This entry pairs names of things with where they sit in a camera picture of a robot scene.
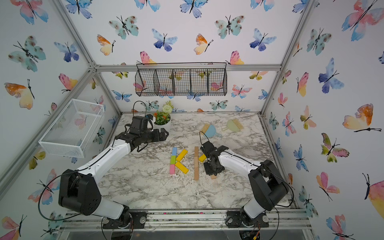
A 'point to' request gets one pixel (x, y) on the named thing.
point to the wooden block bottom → (196, 161)
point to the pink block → (172, 169)
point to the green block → (173, 160)
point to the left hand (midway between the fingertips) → (163, 132)
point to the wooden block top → (196, 151)
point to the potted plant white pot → (166, 125)
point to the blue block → (174, 151)
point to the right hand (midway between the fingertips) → (212, 169)
